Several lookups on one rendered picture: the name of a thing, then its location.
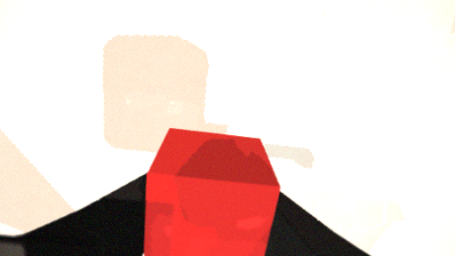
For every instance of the red block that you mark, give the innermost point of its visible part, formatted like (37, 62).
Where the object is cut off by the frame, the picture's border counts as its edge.
(209, 194)

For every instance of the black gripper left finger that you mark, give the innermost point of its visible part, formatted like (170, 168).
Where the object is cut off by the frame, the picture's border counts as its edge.
(114, 225)

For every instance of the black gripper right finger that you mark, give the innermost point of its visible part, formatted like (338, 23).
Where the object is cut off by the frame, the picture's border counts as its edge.
(296, 232)

